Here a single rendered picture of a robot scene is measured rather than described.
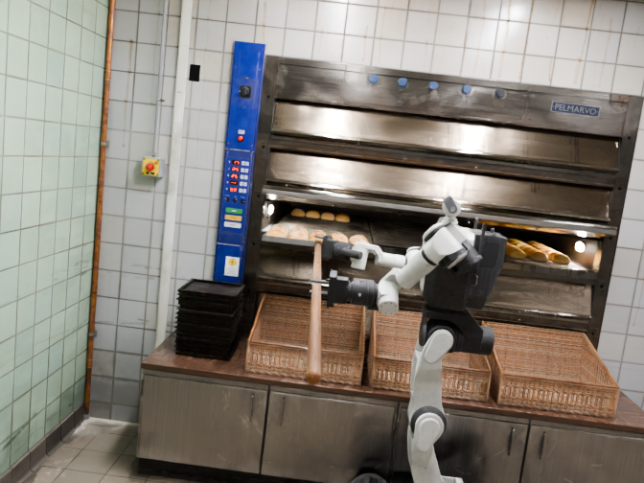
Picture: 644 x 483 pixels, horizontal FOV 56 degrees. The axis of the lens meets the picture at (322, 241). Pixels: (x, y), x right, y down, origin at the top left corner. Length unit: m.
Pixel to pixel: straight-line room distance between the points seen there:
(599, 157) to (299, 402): 1.96
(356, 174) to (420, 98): 0.51
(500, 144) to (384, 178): 0.62
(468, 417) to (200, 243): 1.63
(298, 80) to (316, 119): 0.22
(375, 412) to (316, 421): 0.27
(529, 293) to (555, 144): 0.79
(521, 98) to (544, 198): 0.53
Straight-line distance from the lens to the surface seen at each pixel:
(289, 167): 3.25
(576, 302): 3.53
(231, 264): 3.31
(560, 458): 3.16
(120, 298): 3.56
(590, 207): 3.46
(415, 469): 2.65
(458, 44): 3.32
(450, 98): 3.30
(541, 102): 3.40
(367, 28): 3.30
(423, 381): 2.49
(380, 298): 1.99
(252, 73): 3.27
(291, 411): 2.94
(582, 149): 3.45
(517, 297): 3.42
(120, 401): 3.74
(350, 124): 3.24
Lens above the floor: 1.63
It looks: 8 degrees down
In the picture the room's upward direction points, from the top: 7 degrees clockwise
